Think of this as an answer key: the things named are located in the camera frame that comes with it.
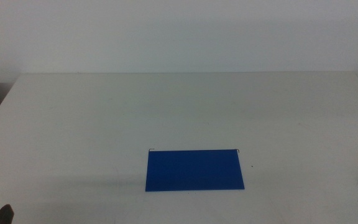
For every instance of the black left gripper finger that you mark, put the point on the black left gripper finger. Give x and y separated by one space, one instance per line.
4 216

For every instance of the blue rectangular mat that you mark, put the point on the blue rectangular mat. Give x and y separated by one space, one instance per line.
194 170

